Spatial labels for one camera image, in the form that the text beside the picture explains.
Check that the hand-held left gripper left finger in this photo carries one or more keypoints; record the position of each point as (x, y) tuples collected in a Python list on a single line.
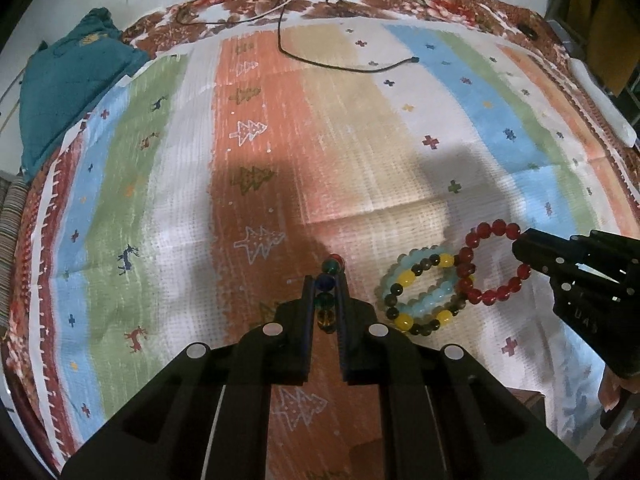
[(306, 305)]

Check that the grey striped cloth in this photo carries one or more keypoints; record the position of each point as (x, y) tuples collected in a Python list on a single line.
[(12, 220)]

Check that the teal pillow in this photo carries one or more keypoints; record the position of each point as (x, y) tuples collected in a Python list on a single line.
[(65, 90)]

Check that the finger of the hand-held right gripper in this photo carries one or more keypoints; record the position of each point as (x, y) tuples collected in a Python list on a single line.
[(542, 252), (612, 255)]

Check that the yellow hanging cloth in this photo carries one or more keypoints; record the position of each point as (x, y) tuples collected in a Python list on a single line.
[(607, 15)]

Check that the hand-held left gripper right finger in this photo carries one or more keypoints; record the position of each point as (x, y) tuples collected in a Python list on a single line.
[(343, 305)]

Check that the striped printed mat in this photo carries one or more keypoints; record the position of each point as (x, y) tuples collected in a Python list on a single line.
[(350, 160)]

